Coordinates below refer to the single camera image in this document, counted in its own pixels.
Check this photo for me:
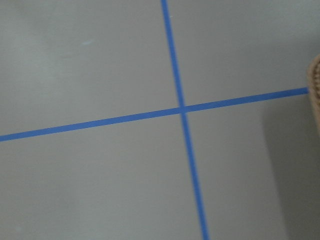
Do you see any brown wicker basket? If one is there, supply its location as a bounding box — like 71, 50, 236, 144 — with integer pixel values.
306, 54, 320, 133

